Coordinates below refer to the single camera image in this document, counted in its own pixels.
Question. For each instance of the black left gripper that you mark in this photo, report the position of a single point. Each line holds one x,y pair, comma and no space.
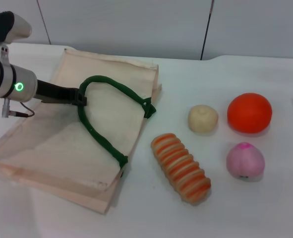
54,93

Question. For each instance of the orange striped bread roll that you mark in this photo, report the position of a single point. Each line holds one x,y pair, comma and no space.
181,171

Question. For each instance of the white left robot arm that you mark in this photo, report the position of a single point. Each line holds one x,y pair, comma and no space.
2,79

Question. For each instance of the cream egg yolk pastry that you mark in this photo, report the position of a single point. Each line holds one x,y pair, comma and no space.
202,118

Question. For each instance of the orange fruit toy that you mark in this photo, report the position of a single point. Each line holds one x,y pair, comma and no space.
249,112

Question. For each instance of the pink peach toy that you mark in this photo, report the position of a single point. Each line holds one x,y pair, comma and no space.
245,160

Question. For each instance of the left wrist camera housing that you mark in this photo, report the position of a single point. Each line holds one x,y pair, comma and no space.
10,26

